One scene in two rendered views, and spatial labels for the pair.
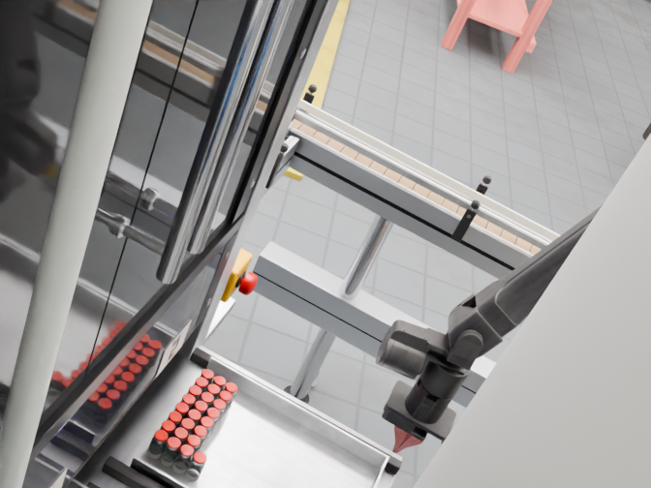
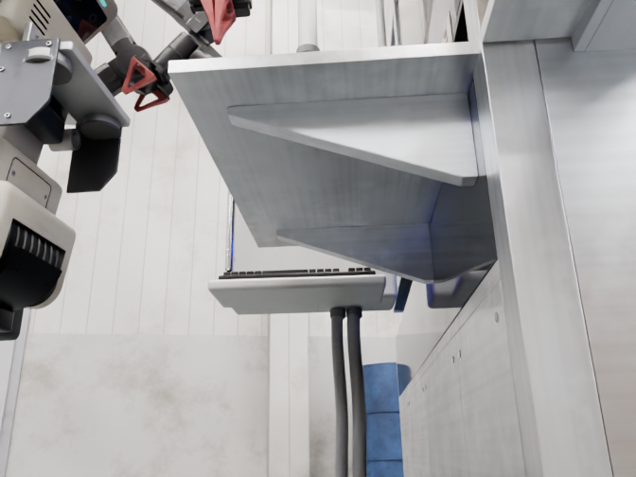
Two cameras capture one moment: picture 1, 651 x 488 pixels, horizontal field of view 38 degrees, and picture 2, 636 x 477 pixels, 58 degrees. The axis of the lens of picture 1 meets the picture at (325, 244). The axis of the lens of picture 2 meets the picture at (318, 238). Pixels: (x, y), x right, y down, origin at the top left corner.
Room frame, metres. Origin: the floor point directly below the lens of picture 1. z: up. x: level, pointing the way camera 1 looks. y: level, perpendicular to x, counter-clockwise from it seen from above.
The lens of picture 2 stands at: (1.80, -0.11, 0.40)
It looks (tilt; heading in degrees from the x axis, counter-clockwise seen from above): 20 degrees up; 178
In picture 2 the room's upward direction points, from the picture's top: 1 degrees counter-clockwise
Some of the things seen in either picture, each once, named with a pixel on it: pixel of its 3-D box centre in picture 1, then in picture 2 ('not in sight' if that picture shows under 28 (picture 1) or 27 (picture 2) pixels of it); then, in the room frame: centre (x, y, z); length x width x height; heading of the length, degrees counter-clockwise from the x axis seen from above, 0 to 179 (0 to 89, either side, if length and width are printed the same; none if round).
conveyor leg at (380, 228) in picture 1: (336, 317); not in sight; (1.96, -0.11, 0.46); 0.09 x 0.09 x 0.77; 84
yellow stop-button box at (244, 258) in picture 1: (222, 269); not in sight; (1.28, 0.14, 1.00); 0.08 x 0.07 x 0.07; 84
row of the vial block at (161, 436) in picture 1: (181, 411); not in sight; (1.02, 0.09, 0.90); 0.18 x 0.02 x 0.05; 174
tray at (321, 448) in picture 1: (265, 464); not in sight; (1.01, -0.06, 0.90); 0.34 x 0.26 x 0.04; 84
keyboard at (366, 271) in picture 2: not in sight; (298, 280); (0.33, -0.10, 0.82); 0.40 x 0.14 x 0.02; 86
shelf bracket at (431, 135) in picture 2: not in sight; (347, 145); (1.09, -0.04, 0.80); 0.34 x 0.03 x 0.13; 84
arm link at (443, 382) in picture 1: (441, 371); not in sight; (1.05, -0.23, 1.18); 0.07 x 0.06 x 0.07; 93
